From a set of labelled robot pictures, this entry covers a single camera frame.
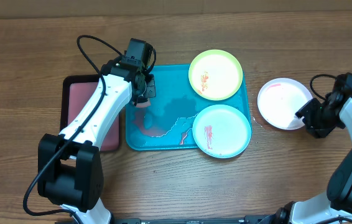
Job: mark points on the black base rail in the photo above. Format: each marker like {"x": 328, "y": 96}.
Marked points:
{"x": 248, "y": 219}

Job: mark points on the green orange sponge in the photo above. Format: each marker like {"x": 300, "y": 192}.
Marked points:
{"x": 143, "y": 104}

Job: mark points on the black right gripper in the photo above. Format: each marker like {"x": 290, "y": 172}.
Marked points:
{"x": 309, "y": 112}

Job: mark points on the light blue plate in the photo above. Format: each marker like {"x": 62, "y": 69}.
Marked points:
{"x": 221, "y": 131}

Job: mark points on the white plate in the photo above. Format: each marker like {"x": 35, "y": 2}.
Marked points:
{"x": 279, "y": 99}

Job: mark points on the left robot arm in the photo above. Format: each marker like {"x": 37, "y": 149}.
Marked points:
{"x": 70, "y": 170}

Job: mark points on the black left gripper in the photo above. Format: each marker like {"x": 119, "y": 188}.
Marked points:
{"x": 148, "y": 88}

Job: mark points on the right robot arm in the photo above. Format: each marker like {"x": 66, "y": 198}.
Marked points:
{"x": 334, "y": 205}

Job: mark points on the teal plastic tray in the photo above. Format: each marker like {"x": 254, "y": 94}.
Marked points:
{"x": 167, "y": 123}

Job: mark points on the yellow-green plate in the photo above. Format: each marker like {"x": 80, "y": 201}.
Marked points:
{"x": 215, "y": 75}

